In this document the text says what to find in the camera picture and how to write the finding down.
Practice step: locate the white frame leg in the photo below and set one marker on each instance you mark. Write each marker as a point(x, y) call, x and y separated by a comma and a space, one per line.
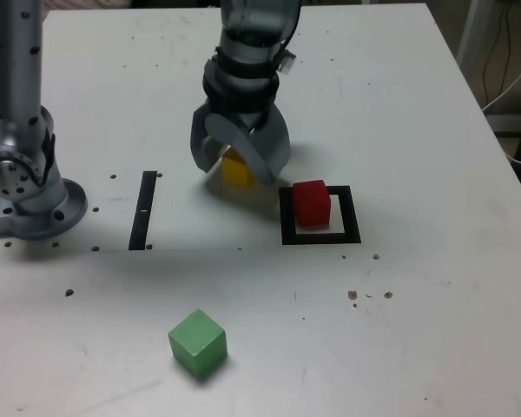
point(469, 30)

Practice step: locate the black tape square outline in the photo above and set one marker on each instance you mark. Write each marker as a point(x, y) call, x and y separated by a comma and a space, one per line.
point(321, 239)

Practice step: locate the green cube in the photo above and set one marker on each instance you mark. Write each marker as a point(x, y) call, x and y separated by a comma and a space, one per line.
point(197, 343)

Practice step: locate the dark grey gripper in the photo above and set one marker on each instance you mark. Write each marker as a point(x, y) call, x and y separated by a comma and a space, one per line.
point(252, 121)

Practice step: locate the small grey wrist camera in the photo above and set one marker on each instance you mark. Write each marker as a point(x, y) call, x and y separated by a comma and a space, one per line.
point(288, 63)

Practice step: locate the yellow cube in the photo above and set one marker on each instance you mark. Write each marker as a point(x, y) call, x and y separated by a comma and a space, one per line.
point(236, 171)

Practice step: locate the black tape strip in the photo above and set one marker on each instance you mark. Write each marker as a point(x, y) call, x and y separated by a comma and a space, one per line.
point(142, 195)

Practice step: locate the red cube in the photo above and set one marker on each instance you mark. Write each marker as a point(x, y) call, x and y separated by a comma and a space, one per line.
point(312, 204)

